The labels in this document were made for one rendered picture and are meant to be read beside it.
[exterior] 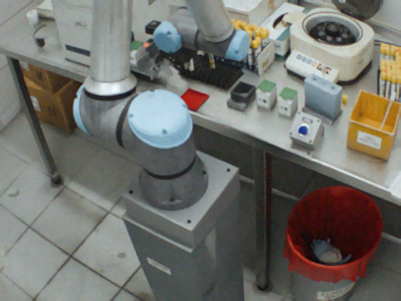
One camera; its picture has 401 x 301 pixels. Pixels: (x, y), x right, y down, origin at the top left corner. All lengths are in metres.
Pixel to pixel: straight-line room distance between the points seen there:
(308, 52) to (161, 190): 0.66
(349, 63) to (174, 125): 0.67
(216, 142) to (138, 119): 1.24
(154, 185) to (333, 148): 0.48
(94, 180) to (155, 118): 1.58
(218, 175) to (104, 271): 1.15
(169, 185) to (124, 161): 1.51
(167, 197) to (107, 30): 0.38
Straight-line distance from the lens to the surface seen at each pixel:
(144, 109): 1.06
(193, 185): 1.15
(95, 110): 1.11
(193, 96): 1.54
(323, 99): 1.43
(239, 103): 1.48
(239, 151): 2.22
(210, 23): 1.12
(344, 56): 1.52
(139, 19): 1.66
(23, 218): 2.59
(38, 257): 2.42
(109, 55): 1.07
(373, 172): 1.35
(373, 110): 1.45
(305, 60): 1.58
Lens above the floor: 1.87
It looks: 46 degrees down
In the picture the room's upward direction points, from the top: 9 degrees counter-clockwise
